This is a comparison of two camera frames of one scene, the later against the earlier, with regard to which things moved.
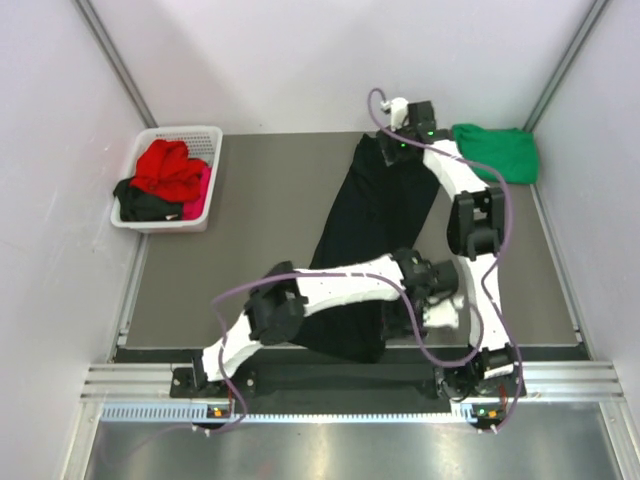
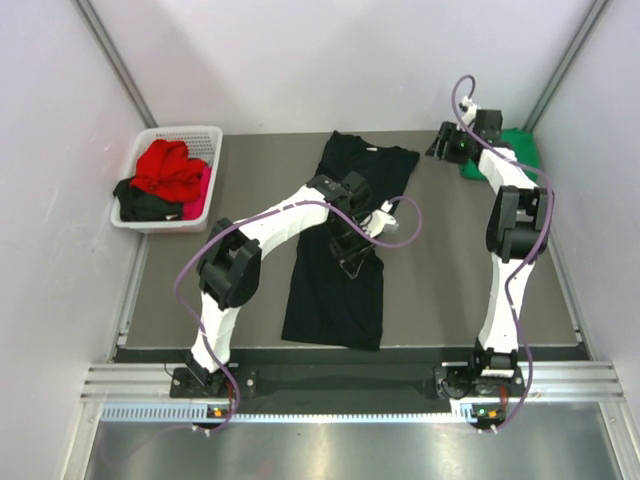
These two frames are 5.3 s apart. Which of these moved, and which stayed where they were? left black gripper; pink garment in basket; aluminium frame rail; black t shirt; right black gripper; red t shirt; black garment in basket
Moved: right black gripper; left black gripper; black t shirt
Stayed: red t shirt; pink garment in basket; aluminium frame rail; black garment in basket
